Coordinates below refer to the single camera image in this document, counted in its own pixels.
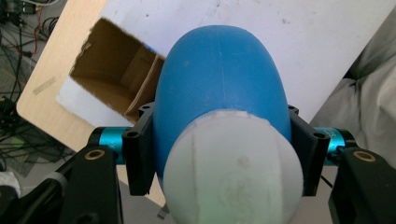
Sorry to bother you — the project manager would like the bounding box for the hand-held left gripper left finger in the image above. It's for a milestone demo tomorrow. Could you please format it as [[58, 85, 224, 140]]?
[[121, 102, 156, 197]]

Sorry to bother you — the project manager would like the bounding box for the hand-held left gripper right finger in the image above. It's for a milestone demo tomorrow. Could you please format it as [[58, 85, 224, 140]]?
[[287, 105, 332, 197]]

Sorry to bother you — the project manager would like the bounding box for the blue cardboard box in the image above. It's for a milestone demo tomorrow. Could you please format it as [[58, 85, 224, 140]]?
[[68, 17, 166, 124]]

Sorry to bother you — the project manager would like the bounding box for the blue bottle with white cap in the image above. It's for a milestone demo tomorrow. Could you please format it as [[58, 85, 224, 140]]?
[[152, 24, 304, 224]]

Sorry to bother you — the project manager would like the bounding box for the grey cloth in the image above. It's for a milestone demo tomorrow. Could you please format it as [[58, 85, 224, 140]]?
[[309, 6, 396, 161]]

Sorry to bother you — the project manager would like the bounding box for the strip of clear tape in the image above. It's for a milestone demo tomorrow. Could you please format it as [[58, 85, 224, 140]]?
[[32, 76, 57, 96]]

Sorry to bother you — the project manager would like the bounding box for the thin black cable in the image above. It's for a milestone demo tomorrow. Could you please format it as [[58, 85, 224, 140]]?
[[320, 175, 334, 189]]

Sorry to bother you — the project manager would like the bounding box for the tangle of floor cables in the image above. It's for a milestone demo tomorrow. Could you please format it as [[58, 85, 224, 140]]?
[[0, 0, 77, 171]]

